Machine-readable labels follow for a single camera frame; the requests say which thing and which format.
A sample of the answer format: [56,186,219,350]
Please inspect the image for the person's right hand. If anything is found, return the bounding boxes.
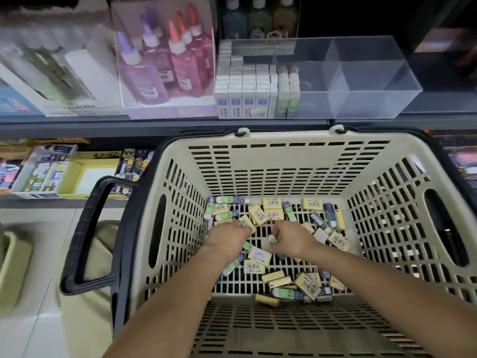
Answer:
[268,220,323,262]

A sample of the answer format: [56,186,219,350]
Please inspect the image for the person's left hand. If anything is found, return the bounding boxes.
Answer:
[203,220,253,260]

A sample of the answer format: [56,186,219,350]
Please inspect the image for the pile of erasers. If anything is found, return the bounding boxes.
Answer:
[203,193,351,306]

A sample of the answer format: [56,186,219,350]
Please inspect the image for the beige shopping basket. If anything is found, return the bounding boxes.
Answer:
[60,124,477,358]

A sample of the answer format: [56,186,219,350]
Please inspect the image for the grey store shelves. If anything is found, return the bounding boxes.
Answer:
[0,0,477,209]

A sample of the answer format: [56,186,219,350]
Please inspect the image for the rows of white erasers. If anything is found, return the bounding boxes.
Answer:
[215,39,279,120]

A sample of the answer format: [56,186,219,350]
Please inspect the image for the row of white green erasers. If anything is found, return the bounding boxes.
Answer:
[277,65,302,116]

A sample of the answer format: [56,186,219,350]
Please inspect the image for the person's left forearm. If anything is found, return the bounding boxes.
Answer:
[104,250,239,358]

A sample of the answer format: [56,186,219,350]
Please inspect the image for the person's right forearm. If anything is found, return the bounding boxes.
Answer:
[307,242,477,358]

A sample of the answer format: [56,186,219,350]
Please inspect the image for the pink glue display box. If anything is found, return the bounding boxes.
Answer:
[110,0,219,120]

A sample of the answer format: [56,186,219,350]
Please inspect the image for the yellow empty display box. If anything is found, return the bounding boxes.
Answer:
[60,150,122,200]

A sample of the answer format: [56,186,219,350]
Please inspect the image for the white eraser display box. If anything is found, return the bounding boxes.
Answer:
[11,144,79,200]

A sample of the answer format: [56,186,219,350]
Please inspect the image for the white glue display box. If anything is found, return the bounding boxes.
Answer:
[0,0,124,118]

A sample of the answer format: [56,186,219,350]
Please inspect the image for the yellow plastic basket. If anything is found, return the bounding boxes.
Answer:
[0,231,34,314]

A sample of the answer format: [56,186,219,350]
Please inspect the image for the dark blue yellow packets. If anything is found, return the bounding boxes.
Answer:
[112,147,158,194]

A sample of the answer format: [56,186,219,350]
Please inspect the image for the clear plastic divider tray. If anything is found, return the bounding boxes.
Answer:
[218,35,423,120]

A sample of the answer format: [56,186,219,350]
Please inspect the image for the pink glue bottle orange cap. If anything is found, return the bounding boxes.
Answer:
[166,20,206,99]
[185,3,217,68]
[175,12,212,83]

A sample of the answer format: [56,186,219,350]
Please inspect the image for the pink glue bottle purple cap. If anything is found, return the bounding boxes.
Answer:
[115,31,171,106]
[139,12,178,90]

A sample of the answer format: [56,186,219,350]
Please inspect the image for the translucent glue bottle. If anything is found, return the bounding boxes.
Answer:
[247,0,271,38]
[270,0,299,38]
[222,0,248,39]

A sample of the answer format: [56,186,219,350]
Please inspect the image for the pink stationery packets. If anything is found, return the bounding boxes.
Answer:
[0,156,19,191]

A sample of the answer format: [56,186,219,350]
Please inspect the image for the row of clear glue bottles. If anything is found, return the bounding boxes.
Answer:
[0,37,94,105]

